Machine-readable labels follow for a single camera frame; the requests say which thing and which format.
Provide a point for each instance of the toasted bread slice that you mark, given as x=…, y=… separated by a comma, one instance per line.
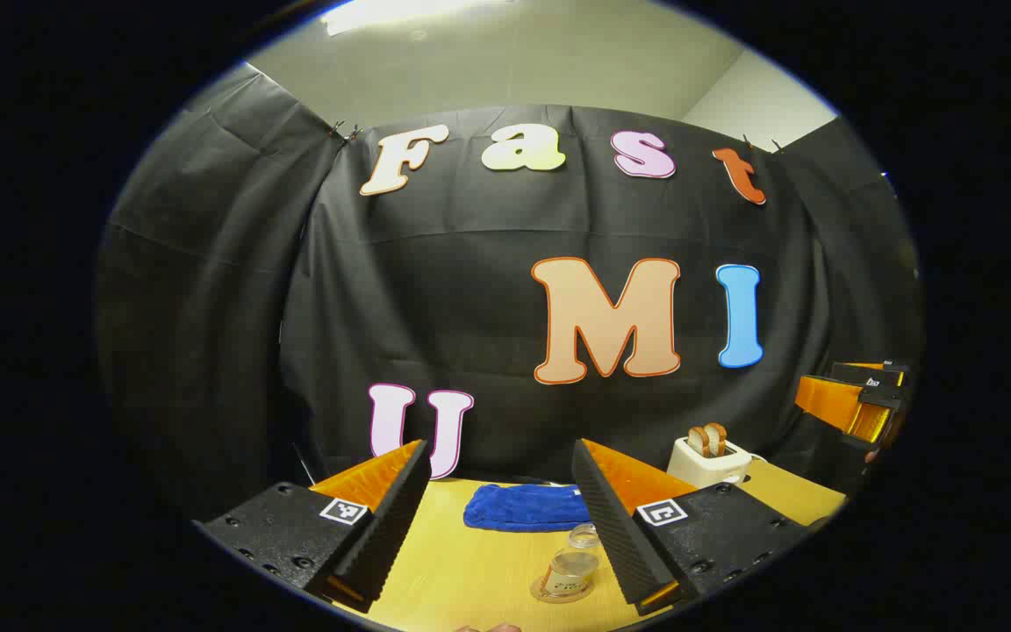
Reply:
x=716, y=437
x=698, y=439

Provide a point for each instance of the cream white toaster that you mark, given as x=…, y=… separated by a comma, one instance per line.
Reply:
x=703, y=465

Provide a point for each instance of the blue folded towel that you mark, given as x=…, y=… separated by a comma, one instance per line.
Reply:
x=523, y=507

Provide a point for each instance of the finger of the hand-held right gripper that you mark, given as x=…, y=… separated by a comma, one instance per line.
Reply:
x=874, y=376
x=839, y=404

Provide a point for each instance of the black backdrop cloth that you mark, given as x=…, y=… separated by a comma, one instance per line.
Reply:
x=435, y=298

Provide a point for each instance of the clear plastic water bottle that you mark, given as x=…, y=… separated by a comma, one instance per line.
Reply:
x=569, y=566

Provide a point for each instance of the round cork coaster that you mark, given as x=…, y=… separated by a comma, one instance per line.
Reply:
x=549, y=595

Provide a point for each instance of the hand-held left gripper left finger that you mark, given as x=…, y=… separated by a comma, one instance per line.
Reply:
x=391, y=527

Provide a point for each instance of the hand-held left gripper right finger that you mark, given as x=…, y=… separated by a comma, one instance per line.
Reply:
x=611, y=527

